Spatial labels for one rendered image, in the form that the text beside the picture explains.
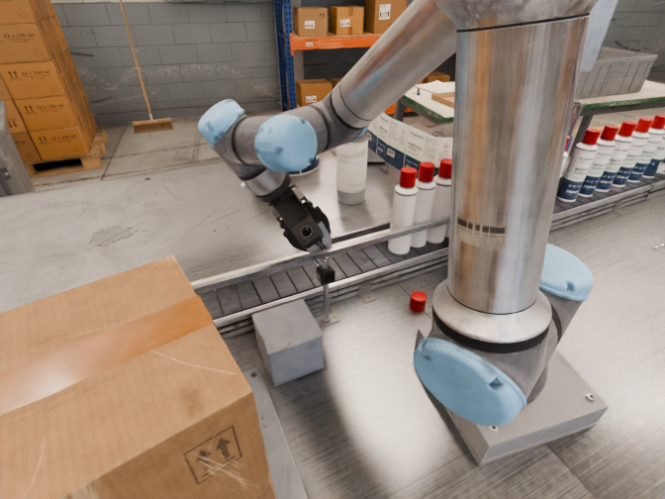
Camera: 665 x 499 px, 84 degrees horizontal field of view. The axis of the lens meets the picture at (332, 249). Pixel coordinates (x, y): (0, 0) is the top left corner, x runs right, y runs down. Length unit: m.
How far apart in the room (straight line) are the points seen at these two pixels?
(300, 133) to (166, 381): 0.34
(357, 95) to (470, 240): 0.29
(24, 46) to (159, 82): 1.72
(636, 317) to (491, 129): 0.77
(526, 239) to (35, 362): 0.45
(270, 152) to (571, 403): 0.57
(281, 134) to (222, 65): 4.67
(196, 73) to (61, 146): 1.89
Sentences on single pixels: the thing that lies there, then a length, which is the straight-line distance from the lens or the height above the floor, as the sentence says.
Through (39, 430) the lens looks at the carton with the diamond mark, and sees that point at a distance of 0.40.
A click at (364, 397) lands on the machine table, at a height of 0.83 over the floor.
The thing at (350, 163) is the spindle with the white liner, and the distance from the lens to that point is 1.03.
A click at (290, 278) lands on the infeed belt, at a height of 0.88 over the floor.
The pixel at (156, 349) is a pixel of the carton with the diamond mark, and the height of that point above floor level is 1.12.
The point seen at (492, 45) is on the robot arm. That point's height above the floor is 1.37.
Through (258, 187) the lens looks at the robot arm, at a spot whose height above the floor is 1.12.
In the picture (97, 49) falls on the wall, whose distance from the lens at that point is 5.26.
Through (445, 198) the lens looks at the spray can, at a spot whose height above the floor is 1.01.
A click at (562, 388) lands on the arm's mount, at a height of 0.89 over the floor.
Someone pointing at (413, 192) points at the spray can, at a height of 1.04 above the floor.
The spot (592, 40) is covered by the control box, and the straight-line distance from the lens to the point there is 0.76.
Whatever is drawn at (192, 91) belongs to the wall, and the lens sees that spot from 5.22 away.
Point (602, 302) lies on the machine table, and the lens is 1.02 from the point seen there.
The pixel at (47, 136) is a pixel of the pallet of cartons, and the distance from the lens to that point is 4.02.
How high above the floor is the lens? 1.41
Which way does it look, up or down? 36 degrees down
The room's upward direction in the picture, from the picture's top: straight up
